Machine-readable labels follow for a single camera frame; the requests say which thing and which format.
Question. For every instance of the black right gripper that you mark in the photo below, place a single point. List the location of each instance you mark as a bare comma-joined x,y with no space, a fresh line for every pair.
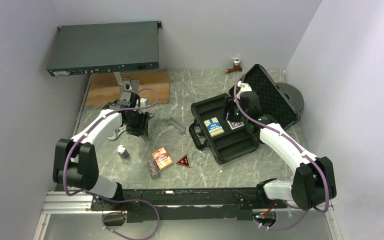
231,105

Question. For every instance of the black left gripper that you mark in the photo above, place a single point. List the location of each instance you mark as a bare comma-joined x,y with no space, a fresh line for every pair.
142,129

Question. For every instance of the blue playing card deck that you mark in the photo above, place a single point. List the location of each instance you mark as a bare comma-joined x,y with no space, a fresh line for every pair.
235,125

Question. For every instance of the black poker set case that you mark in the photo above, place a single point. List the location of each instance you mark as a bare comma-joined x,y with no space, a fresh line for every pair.
223,123

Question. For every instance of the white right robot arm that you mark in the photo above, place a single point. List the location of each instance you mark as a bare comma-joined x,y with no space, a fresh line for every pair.
313,184

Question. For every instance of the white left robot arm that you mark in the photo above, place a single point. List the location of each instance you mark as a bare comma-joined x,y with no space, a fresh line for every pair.
75,159

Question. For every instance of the blue texas holdem booklet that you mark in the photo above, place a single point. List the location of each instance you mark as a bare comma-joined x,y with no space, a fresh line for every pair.
214,127

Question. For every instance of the purple 500 chip stack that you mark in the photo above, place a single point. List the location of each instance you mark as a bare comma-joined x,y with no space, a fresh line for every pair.
122,152

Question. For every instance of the brown bottle with cap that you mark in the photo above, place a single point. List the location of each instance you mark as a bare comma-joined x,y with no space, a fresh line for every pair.
236,67

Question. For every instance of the grey metal stand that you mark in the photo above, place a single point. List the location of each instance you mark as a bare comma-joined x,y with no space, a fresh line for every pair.
126,83

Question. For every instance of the red playing card deck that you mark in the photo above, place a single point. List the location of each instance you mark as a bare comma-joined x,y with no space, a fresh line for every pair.
162,158

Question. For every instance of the dark grey round disc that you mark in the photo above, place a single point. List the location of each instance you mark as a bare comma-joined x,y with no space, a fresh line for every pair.
293,96

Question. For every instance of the brown wooden board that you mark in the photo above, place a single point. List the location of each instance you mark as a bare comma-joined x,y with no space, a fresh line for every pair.
104,87

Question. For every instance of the multicolour lying chip stack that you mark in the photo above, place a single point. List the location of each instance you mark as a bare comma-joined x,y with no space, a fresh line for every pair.
153,169

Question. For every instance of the red triangular dealer button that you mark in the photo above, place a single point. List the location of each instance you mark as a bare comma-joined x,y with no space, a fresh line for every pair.
184,161

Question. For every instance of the clear round disc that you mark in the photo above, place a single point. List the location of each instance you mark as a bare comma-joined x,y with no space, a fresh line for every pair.
199,158

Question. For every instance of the dark green rack server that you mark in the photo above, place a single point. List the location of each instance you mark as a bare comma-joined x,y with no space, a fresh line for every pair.
105,48

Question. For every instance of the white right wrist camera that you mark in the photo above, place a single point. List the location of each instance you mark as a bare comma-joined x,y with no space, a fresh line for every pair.
242,87

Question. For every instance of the red handled adjustable wrench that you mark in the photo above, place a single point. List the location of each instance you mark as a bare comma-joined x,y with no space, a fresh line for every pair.
116,134

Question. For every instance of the grey plastic bracket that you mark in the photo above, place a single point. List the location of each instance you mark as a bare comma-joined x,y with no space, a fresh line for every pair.
176,124

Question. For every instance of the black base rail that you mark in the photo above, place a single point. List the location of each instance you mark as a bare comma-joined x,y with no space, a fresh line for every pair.
195,204

